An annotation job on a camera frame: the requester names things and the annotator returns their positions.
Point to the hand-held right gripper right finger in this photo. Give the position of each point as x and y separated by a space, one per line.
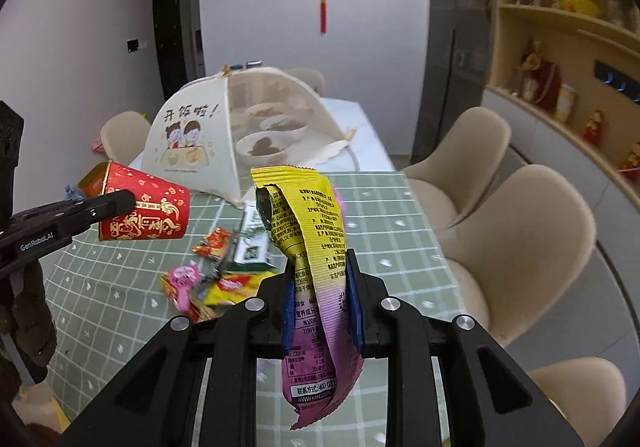
356 312

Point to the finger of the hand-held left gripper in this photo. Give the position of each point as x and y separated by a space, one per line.
75 217

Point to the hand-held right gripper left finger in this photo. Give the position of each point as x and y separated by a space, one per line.
288 322

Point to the red paper cup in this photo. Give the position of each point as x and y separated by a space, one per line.
150 222

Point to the yellow purple snack wrapper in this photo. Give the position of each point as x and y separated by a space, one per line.
305 227

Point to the person's left hand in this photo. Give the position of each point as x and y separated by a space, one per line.
27 317

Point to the red packet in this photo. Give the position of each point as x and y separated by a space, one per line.
98 144

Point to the green white packet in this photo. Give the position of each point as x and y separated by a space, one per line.
250 252

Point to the small red wrapper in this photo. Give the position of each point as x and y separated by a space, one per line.
200 311

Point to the green checked tablecloth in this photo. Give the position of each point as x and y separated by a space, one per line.
390 227

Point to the red orange snack wrapper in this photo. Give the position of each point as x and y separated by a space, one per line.
215 242

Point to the beige mesh food cover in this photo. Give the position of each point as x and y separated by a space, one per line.
185 137

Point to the dark door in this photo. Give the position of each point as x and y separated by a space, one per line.
167 42

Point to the white bowl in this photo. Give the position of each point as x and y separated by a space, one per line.
285 126
262 111

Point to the wooden shelf cabinet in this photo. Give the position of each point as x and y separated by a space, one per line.
550 137

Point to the grey tall cabinet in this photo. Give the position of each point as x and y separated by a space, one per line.
450 52

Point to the yellow white cup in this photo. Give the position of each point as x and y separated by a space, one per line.
564 102

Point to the red robed figurine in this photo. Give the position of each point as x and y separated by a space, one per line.
537 72

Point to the small red figurine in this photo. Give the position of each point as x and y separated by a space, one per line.
631 162
595 126

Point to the yellow toy figure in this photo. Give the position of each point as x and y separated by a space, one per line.
577 4

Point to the black wall switch panel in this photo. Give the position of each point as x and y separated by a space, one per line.
132 45

